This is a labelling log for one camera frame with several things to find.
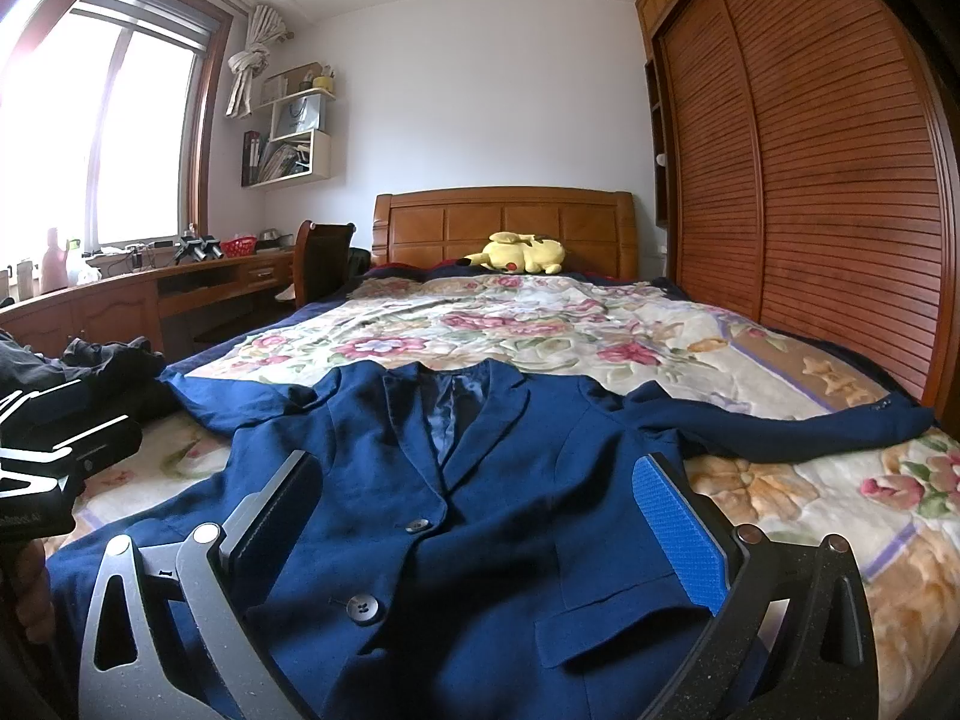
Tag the floral blanket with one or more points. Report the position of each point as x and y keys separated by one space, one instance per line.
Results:
x=525 y=322

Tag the white wall shelf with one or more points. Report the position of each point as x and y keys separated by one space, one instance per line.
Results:
x=321 y=157

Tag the person's left hand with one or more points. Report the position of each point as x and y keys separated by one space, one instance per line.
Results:
x=30 y=592

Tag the tied beige curtain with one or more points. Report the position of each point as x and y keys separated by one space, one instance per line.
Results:
x=244 y=82

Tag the white paper bag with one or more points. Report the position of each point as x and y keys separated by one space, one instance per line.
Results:
x=296 y=116

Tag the white bottle with green cap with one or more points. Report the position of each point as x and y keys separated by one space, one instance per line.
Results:
x=74 y=266

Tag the wood-framed window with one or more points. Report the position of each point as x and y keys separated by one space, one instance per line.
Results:
x=142 y=127

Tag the red basket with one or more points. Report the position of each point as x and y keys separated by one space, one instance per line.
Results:
x=238 y=247

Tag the small yellow shelf toy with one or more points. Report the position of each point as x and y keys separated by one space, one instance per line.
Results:
x=324 y=80

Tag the yellow plush toy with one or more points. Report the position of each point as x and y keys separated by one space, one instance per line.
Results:
x=525 y=251

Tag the wooden chair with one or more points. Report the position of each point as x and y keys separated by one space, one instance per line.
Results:
x=322 y=262

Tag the wooden desk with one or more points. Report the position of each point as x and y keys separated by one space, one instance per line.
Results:
x=112 y=307

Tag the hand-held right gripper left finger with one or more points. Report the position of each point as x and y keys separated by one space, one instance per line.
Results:
x=281 y=499

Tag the wooden bed headboard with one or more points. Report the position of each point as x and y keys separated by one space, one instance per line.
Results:
x=465 y=229

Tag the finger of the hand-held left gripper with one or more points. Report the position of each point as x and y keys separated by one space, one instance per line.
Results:
x=45 y=401
x=97 y=442

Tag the wooden slatted wardrobe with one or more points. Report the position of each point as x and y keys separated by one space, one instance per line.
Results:
x=825 y=202

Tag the navy blue blazer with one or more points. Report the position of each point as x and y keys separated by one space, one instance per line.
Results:
x=480 y=540

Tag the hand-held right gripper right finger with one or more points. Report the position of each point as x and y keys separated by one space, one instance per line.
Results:
x=675 y=532

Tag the dark binders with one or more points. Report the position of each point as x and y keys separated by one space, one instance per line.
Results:
x=251 y=157

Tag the pink bottle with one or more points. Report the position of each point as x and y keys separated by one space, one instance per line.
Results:
x=54 y=270

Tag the dark clothes pile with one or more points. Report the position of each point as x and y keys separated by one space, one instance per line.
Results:
x=97 y=360

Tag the black devices on stand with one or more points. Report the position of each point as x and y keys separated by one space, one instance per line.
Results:
x=199 y=249

